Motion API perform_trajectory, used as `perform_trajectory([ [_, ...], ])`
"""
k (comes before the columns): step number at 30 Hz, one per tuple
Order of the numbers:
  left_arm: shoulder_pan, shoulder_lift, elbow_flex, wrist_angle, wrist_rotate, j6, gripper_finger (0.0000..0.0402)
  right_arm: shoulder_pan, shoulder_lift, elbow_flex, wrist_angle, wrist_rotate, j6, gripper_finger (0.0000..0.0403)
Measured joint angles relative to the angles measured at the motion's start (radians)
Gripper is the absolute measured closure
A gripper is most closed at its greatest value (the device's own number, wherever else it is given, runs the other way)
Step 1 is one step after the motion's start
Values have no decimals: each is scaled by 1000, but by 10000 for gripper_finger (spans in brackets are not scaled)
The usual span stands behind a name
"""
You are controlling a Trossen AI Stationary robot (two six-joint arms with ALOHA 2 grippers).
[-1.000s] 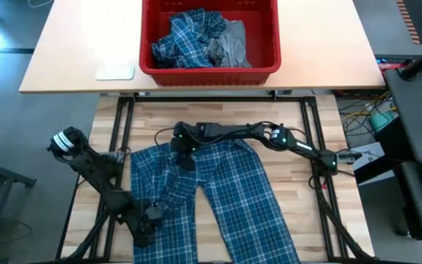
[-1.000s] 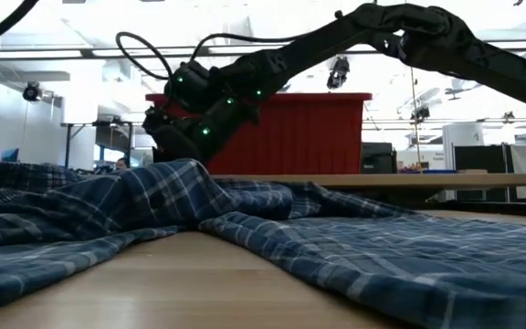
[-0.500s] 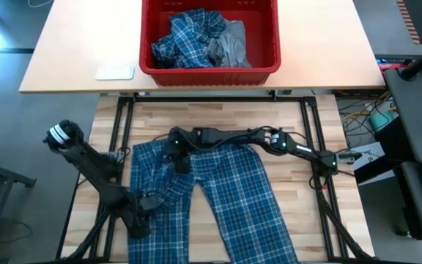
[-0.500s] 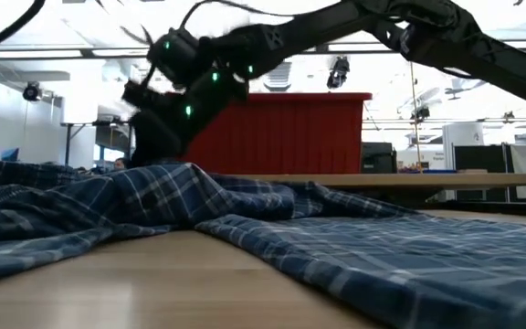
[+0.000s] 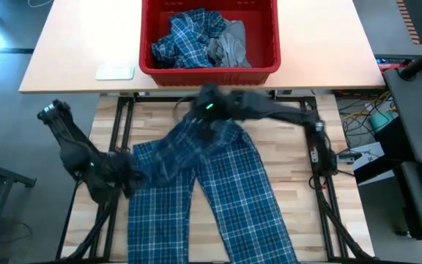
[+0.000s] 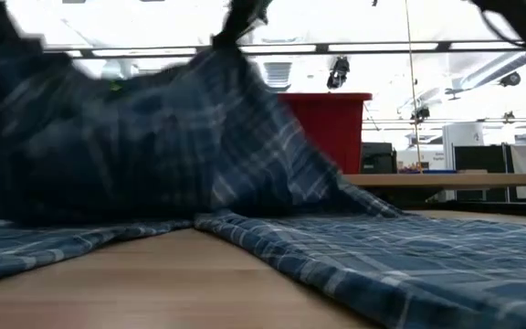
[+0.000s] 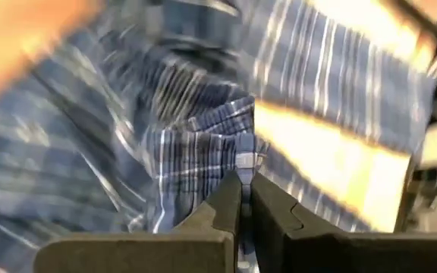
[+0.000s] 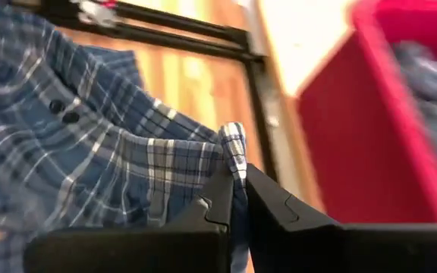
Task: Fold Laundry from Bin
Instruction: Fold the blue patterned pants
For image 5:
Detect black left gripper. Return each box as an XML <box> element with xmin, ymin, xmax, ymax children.
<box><xmin>100</xmin><ymin>152</ymin><xmax>146</xmax><ymax>199</ymax></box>

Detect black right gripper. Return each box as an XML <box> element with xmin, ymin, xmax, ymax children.
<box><xmin>190</xmin><ymin>82</ymin><xmax>234</xmax><ymax>142</ymax></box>

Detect blue plaid pajama pants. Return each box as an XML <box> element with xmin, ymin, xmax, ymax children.
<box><xmin>127</xmin><ymin>113</ymin><xmax>300</xmax><ymax>264</ymax></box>

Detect blue plaid garment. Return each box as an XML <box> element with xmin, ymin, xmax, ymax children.
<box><xmin>151</xmin><ymin>7</ymin><xmax>228</xmax><ymax>70</ymax></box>

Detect red plastic laundry bin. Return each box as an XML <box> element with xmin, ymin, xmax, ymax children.
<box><xmin>138</xmin><ymin>0</ymin><xmax>282</xmax><ymax>87</ymax></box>

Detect grey crumpled garment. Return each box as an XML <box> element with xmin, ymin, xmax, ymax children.
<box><xmin>207</xmin><ymin>18</ymin><xmax>252</xmax><ymax>69</ymax></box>

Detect light wooden desk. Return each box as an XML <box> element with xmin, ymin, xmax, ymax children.
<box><xmin>18</xmin><ymin>0</ymin><xmax>387</xmax><ymax>95</ymax></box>

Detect white cardboard box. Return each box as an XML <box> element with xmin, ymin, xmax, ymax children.
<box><xmin>337</xmin><ymin>142</ymin><xmax>386</xmax><ymax>172</ymax></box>

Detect red electronic device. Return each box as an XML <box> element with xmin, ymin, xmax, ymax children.
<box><xmin>375</xmin><ymin>56</ymin><xmax>410</xmax><ymax>73</ymax></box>

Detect black side desk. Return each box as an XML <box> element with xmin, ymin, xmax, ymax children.
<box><xmin>383</xmin><ymin>67</ymin><xmax>422</xmax><ymax>164</ymax></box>

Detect black aluminium table frame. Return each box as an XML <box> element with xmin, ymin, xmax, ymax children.
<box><xmin>55</xmin><ymin>91</ymin><xmax>380</xmax><ymax>264</ymax></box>

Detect yellow cable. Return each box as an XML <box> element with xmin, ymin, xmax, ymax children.
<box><xmin>338</xmin><ymin>91</ymin><xmax>397</xmax><ymax>122</ymax></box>

